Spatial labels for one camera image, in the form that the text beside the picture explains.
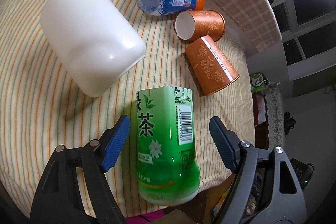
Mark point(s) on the striped yellow mat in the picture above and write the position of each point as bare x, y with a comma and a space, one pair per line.
42, 107

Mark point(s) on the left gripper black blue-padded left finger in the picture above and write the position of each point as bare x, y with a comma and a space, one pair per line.
58, 199

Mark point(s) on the orange paper cup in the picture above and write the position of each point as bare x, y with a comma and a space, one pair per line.
212, 68
192, 25

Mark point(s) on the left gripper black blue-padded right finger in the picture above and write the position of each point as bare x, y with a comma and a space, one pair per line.
265, 188

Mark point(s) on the green tissue box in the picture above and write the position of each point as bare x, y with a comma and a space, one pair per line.
258, 82

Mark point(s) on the white plastic cup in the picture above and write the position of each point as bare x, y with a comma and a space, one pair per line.
92, 40

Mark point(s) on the orange paper cup front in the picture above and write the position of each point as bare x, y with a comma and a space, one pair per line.
212, 68

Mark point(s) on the green tea bottle cup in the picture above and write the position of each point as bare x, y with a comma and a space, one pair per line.
167, 171

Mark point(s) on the white lace cloth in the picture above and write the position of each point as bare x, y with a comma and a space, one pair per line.
275, 114

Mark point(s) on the orange paper cup rear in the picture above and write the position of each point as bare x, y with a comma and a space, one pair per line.
192, 25

